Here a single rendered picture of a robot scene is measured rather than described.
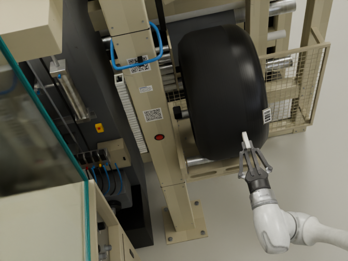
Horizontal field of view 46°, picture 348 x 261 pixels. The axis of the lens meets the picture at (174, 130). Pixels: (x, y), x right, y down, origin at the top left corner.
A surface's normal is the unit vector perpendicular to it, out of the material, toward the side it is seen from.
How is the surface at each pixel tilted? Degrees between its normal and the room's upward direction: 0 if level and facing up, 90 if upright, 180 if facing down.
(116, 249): 0
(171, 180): 90
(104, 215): 90
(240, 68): 25
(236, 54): 13
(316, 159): 0
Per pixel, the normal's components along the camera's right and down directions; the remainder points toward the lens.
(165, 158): 0.15, 0.79
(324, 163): -0.13, -0.58
